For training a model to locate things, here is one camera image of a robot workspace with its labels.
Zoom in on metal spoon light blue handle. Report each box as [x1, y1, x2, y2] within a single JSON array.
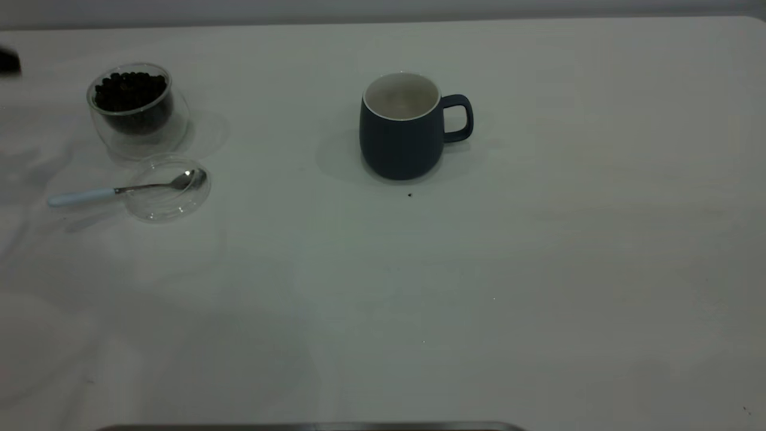
[[48, 169, 207, 208]]

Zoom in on dark grey mug white inside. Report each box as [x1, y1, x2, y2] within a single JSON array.
[[358, 72, 475, 181]]

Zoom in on pile of dark coffee beans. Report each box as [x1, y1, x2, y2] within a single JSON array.
[[94, 72, 174, 133]]

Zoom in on clear round glass dish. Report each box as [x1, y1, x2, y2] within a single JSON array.
[[124, 153, 212, 223]]

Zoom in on clear double-wall glass cup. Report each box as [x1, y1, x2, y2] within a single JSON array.
[[87, 63, 191, 160]]

